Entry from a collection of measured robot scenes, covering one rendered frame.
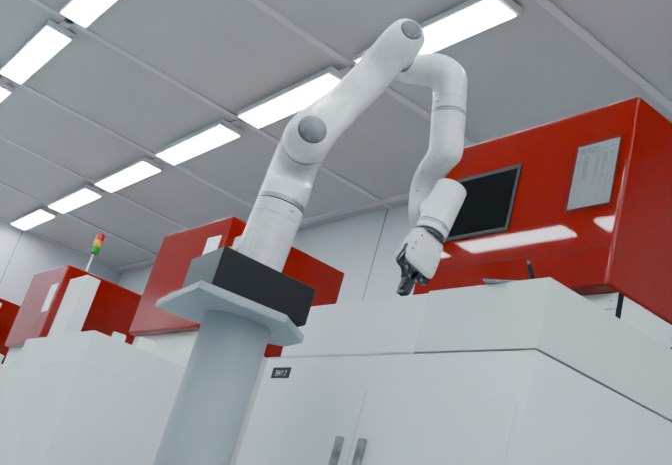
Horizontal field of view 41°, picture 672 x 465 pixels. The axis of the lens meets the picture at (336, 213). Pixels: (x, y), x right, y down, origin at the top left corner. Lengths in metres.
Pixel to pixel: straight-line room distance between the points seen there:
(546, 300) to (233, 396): 0.71
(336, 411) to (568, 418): 0.59
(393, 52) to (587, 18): 1.85
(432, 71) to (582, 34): 1.80
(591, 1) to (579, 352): 2.35
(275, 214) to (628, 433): 0.91
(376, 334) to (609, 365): 0.54
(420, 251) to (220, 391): 0.59
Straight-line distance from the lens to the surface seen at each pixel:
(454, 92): 2.36
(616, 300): 2.51
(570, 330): 1.81
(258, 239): 2.09
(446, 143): 2.30
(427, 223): 2.21
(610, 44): 4.18
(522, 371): 1.73
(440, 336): 1.93
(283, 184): 2.14
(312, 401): 2.22
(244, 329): 2.01
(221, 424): 1.99
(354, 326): 2.19
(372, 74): 2.30
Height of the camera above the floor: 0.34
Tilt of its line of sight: 21 degrees up
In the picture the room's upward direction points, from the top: 17 degrees clockwise
